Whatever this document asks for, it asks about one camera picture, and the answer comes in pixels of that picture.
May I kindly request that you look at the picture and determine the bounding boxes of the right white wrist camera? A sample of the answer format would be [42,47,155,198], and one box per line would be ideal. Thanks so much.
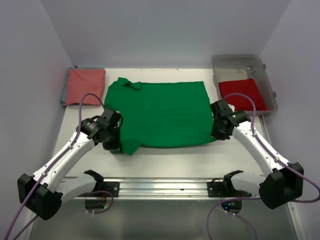
[229,104,237,111]

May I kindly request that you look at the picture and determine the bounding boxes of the green polo shirt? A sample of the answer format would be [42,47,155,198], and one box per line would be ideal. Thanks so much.
[104,77,215,156]

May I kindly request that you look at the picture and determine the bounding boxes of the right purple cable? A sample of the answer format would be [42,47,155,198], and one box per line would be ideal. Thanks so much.
[206,93,320,240]

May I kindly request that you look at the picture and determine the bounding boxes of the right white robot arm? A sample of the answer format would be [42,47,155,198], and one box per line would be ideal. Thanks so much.
[210,100,304,209]

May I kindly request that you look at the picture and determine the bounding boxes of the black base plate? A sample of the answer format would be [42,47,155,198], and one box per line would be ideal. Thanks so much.
[93,181,120,198]
[206,178,252,198]

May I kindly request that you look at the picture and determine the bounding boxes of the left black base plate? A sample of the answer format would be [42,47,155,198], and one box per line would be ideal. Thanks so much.
[93,181,120,198]

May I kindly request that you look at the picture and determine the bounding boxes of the clear plastic bin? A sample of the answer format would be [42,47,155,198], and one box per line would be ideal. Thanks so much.
[211,54,278,115]

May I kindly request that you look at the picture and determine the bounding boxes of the aluminium mounting rail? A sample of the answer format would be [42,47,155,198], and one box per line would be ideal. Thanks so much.
[75,178,259,200]

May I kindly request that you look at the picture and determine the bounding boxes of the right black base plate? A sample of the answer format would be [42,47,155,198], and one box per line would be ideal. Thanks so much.
[206,178,252,198]

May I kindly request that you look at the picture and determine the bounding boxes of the red folded shirt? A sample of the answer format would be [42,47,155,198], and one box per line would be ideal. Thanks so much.
[218,77,269,113]

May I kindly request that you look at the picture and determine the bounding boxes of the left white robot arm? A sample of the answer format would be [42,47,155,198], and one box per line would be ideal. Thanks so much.
[17,108,123,221]

